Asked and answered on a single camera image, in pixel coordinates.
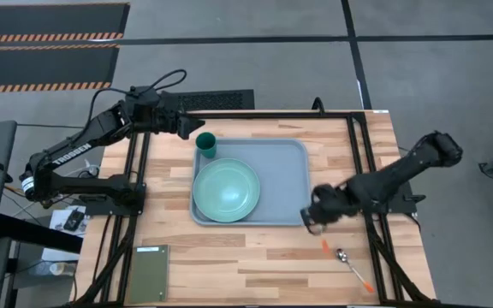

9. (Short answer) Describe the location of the dark green flat board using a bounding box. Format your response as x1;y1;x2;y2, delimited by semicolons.
128;244;170;305

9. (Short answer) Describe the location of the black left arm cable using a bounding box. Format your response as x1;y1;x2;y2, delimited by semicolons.
86;68;187;129

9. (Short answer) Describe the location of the black floor vent grate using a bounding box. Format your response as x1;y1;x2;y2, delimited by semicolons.
173;88;256;111

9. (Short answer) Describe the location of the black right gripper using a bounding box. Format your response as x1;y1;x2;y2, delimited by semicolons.
300;182;361;236

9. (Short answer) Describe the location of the black stand beam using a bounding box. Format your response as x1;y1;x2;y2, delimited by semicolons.
0;212;84;254

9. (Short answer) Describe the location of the clear plastic bottle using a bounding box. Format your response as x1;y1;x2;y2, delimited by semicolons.
36;260;77;278

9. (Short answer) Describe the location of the small black handheld device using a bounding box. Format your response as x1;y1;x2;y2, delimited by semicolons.
62;208;86;233

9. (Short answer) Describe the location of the orange-handled metal spoon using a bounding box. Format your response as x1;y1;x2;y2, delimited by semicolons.
335;247;376;294

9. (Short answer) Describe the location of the grey plastic tray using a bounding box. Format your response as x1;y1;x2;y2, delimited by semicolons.
189;137;312;227

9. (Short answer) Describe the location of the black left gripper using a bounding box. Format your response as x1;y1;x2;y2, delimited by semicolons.
151;96;206;140

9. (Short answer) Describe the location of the teal plastic cup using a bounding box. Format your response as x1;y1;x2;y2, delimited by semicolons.
195;131;218;160

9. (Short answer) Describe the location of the light green plate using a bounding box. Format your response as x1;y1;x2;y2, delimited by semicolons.
192;157;261;223

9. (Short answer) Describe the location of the white paper sheet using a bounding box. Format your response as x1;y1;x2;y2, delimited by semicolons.
49;204;88;237

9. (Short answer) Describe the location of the black hazard-striped floor mat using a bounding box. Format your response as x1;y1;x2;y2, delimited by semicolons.
0;2;131;44
0;44;122;94

